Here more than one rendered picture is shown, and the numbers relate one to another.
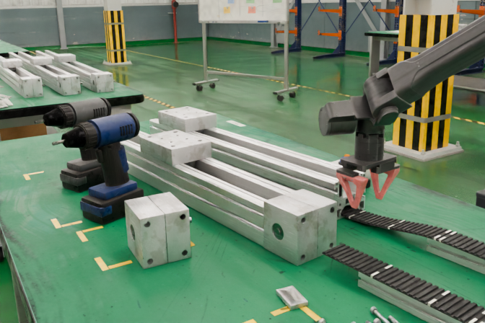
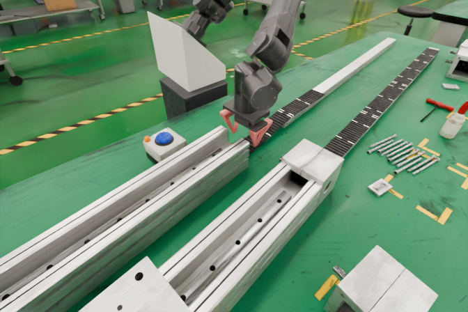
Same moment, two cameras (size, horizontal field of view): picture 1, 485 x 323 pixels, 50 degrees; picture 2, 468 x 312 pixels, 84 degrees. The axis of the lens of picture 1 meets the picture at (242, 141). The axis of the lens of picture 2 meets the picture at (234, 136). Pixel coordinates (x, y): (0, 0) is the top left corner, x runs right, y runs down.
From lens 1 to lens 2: 1.14 m
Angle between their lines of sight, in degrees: 87
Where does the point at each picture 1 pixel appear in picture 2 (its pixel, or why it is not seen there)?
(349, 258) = (338, 152)
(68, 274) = not seen: outside the picture
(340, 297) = (361, 166)
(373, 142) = not seen: hidden behind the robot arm
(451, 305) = (365, 120)
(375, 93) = (282, 49)
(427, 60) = (294, 7)
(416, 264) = (303, 133)
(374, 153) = not seen: hidden behind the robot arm
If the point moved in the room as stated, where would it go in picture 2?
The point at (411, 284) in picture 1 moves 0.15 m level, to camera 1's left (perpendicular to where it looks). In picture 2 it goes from (352, 131) to (384, 169)
